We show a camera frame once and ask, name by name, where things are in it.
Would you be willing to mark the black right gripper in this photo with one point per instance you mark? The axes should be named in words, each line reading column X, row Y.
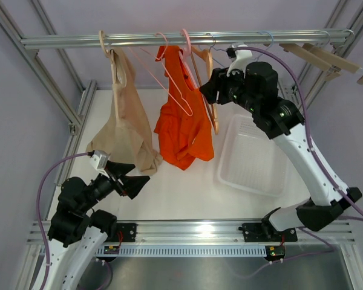
column 219, row 82

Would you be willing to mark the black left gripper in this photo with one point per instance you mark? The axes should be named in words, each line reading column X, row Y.
column 132, row 185

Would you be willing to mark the thick pink plastic hanger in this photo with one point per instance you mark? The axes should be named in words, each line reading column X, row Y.
column 188, row 54

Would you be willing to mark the orange t shirt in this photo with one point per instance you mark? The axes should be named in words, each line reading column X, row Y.
column 183, row 128

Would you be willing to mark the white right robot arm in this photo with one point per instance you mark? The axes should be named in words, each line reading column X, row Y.
column 256, row 90

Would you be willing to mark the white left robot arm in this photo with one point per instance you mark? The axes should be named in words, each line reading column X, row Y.
column 75, row 234

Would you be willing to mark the wooden hanger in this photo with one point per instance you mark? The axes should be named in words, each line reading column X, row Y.
column 208, row 88

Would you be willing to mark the beige hanger under garment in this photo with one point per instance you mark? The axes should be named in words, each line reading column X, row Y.
column 104, row 45

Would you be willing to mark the beige garment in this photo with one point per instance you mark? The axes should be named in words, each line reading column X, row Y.
column 126, row 136

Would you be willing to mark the white plastic basket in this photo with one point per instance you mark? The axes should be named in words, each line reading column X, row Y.
column 250, row 161

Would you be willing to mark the wooden hangers at right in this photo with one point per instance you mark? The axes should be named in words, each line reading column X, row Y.
column 324, row 60

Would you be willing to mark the aluminium hanging rod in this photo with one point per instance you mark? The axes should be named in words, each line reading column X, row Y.
column 323, row 36

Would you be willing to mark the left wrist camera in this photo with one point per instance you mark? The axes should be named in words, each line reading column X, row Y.
column 99, row 160

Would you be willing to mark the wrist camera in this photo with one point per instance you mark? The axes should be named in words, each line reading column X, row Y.
column 239, row 58
column 99, row 160

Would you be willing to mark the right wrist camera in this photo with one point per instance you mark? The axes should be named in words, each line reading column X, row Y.
column 239, row 58

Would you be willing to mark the blue wire hanger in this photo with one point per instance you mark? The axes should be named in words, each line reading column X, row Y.
column 239, row 35

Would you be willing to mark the white slotted cable duct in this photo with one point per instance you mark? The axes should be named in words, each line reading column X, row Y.
column 183, row 251

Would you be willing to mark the aluminium front rail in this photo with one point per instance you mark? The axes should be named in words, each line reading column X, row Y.
column 226, row 232

